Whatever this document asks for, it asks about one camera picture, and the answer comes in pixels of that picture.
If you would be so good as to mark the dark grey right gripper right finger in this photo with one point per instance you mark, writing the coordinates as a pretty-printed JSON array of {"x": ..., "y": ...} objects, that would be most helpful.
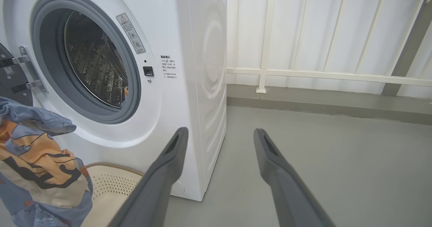
[{"x": 290, "y": 193}]

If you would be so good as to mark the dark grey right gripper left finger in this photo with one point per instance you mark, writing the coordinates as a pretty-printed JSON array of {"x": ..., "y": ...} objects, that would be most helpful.
[{"x": 155, "y": 190}]

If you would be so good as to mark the blue orange-print garment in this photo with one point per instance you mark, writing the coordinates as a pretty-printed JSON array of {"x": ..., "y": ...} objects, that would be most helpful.
[{"x": 40, "y": 166}]

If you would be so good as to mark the black round glass washer door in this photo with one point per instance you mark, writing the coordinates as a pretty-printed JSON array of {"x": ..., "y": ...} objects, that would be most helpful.
[{"x": 13, "y": 85}]

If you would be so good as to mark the cream perforated laundry basket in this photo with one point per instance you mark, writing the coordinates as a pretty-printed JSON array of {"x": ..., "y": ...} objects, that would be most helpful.
[{"x": 111, "y": 186}]

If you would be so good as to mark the black door latch socket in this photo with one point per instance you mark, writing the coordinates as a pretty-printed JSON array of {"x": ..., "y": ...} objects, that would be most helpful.
[{"x": 148, "y": 71}]

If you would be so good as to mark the white front-load washing machine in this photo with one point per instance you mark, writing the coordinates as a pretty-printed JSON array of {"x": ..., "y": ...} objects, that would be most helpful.
[{"x": 168, "y": 34}]

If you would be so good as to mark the chrome door hinge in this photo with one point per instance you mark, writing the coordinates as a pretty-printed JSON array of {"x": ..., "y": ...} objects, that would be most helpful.
[{"x": 32, "y": 68}]

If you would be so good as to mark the grey rubber door gasket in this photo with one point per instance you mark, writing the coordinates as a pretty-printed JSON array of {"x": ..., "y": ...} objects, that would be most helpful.
[{"x": 47, "y": 51}]

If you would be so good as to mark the round white filter cover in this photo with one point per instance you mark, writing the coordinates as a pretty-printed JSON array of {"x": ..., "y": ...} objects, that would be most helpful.
[{"x": 178, "y": 188}]

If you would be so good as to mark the white metal railing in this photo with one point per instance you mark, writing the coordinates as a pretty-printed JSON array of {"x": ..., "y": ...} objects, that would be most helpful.
[{"x": 303, "y": 74}]

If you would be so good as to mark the printed text notice label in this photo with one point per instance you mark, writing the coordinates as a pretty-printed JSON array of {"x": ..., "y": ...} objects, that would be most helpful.
[{"x": 168, "y": 66}]

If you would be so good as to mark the stainless steel washer drum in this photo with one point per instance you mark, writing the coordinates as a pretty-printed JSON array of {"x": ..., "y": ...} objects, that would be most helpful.
[{"x": 94, "y": 61}]

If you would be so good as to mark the grey warning sticker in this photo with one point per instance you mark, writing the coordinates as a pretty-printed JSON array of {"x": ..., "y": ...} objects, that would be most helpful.
[{"x": 131, "y": 33}]

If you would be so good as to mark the small QR code sticker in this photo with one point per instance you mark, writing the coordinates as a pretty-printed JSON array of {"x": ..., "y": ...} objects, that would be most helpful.
[{"x": 9, "y": 71}]

